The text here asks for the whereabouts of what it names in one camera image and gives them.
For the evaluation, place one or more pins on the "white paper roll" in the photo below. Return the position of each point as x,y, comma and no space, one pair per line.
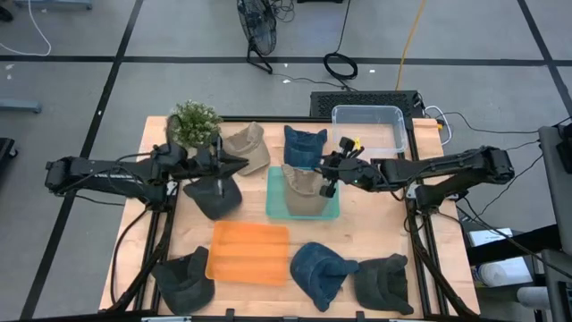
505,272

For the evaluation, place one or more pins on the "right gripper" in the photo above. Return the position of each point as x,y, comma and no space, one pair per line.
357,172

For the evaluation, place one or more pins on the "black table clamp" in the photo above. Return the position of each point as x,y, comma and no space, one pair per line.
359,316
230,314

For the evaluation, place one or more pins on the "black cap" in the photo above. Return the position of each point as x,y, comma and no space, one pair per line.
210,201
183,282
384,284

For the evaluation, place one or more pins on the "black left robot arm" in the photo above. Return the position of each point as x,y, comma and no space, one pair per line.
111,172

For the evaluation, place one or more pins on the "yellow tag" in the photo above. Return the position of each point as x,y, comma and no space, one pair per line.
357,143

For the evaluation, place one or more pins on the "orange translucent plastic bin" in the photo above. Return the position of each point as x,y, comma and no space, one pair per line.
248,252

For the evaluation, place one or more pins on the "grey floor bar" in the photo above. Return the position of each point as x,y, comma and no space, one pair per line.
20,106

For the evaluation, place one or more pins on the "black floor fan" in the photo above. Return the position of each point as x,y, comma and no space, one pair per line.
259,22

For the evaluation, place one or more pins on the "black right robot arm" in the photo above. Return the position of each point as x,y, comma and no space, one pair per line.
447,167

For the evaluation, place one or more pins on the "clear plastic bin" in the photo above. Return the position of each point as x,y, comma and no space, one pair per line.
371,123

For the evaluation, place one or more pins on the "person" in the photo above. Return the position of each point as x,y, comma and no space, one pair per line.
5,13

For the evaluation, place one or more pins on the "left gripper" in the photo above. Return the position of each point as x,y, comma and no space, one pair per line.
201,163

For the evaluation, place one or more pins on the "white box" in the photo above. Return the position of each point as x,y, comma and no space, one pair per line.
489,237

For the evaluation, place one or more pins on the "silver mounting bracket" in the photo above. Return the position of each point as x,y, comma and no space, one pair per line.
413,191
172,188

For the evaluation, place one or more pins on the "dark blue denim cap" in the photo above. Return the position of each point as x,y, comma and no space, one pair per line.
304,145
319,273

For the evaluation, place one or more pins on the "green translucent plastic bin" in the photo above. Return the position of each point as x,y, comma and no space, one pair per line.
275,201

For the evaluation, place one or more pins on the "tan cap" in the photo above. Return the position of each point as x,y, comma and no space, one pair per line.
306,197
250,147

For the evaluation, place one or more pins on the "black aluminium table frame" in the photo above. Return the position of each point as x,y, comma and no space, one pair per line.
268,119

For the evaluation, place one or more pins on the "black computer case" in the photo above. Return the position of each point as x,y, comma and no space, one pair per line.
322,103

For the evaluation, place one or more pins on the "small green potted plant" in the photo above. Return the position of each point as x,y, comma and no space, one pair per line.
194,123

